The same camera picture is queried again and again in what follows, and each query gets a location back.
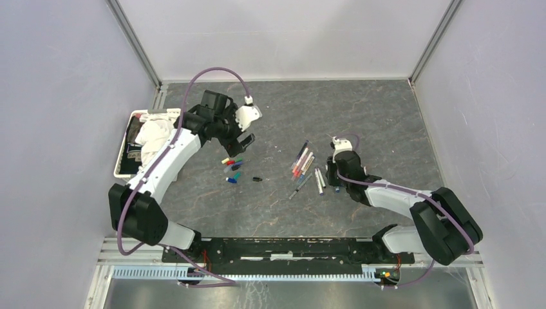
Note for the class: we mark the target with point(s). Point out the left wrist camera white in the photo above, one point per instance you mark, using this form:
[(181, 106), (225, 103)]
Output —
[(247, 113)]

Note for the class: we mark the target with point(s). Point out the white plastic basket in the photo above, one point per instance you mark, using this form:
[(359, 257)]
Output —
[(129, 160)]

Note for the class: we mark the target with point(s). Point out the black gel pen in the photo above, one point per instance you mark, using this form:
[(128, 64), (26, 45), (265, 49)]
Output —
[(300, 186)]

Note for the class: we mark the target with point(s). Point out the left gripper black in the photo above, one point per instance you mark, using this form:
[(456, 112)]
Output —
[(229, 114)]

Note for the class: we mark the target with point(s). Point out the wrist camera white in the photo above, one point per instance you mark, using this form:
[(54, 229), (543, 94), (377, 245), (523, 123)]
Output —
[(247, 113), (339, 144)]

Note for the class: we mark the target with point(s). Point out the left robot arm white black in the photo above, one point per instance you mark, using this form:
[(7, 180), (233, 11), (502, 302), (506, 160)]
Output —
[(135, 207)]

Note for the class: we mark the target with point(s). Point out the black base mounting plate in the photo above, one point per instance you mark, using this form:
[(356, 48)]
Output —
[(293, 256)]

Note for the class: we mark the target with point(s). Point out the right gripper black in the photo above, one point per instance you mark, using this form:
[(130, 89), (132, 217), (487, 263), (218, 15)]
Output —
[(331, 166)]

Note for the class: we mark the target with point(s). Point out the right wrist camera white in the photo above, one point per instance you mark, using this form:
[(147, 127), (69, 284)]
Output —
[(339, 144)]

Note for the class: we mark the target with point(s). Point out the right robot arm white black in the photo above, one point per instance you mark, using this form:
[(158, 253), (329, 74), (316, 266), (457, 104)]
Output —
[(442, 226)]

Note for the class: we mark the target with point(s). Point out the red cap pink marker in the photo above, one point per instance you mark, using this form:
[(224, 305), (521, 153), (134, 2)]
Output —
[(301, 157)]

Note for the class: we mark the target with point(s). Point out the white crumpled cloth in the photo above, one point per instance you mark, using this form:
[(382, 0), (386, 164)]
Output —
[(152, 136)]

